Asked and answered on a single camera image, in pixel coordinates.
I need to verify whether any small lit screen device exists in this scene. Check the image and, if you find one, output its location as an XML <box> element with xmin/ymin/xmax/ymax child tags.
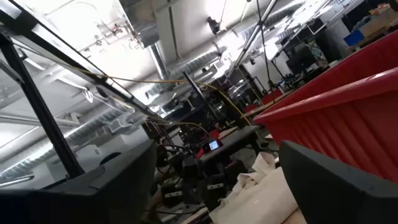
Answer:
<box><xmin>201</xmin><ymin>139</ymin><xmax>224</xmax><ymax>153</ymax></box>

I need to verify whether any black side desk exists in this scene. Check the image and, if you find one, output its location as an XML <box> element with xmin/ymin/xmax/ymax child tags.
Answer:
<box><xmin>198</xmin><ymin>125</ymin><xmax>261</xmax><ymax>163</ymax></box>

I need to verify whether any cream folded cloth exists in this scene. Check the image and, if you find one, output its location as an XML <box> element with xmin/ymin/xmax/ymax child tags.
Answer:
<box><xmin>210</xmin><ymin>151</ymin><xmax>299</xmax><ymax>224</ymax></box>

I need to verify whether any black aluminium rig frame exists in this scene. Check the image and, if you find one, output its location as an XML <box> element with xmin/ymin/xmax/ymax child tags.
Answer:
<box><xmin>0</xmin><ymin>0</ymin><xmax>158</xmax><ymax>180</ymax></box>

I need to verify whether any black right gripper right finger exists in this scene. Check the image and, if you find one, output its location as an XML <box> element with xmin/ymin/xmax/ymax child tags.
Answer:
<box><xmin>279</xmin><ymin>139</ymin><xmax>398</xmax><ymax>224</ymax></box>

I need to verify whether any red plastic laundry bin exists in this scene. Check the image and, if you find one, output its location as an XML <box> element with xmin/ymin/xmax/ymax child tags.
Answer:
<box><xmin>253</xmin><ymin>30</ymin><xmax>398</xmax><ymax>184</ymax></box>

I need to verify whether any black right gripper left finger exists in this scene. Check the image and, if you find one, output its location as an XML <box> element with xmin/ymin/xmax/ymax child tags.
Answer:
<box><xmin>0</xmin><ymin>139</ymin><xmax>158</xmax><ymax>224</ymax></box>

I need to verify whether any yellow hanging cable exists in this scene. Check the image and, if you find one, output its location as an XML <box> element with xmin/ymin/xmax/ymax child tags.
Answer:
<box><xmin>71</xmin><ymin>67</ymin><xmax>253</xmax><ymax>128</ymax></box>

